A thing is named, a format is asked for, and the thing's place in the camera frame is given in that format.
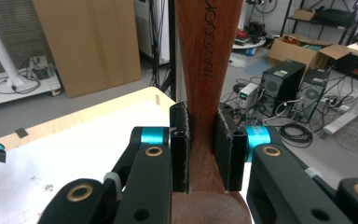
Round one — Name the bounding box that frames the brown wooden rice spoon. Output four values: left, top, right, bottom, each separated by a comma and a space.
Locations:
171, 0, 254, 224

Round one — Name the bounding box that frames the white desk leg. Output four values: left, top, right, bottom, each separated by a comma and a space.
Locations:
322, 70, 358, 136

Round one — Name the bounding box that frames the thick black cable coil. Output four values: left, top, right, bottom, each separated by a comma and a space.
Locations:
278, 122, 314, 149

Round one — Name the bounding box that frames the large cardboard sheet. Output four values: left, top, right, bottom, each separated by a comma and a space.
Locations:
32, 0, 143, 99

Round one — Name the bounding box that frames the white power strip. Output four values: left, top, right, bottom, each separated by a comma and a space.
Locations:
324, 95, 351, 114

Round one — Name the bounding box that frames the small white device green display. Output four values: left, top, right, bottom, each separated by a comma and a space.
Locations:
237, 81, 260, 110

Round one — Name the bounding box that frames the black computer tower green label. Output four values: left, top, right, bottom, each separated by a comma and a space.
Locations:
258, 59, 308, 119

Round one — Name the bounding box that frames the black metal shelf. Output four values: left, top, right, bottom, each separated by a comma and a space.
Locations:
280, 0, 358, 45

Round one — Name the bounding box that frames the open cardboard box with items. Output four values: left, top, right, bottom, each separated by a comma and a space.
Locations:
267, 33, 352, 74

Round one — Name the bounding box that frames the black stand pole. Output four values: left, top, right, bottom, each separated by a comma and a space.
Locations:
167, 0, 178, 103

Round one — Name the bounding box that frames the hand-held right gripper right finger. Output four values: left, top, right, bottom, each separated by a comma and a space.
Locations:
213, 103, 250, 192

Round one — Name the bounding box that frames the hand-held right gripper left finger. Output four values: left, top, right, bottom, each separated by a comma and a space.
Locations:
169, 101, 192, 194

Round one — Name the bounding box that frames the white pole on wheeled base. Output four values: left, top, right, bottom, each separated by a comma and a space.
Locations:
0, 0, 62, 110

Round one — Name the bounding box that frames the dark tape piece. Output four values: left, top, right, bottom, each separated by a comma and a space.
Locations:
14, 127, 30, 139

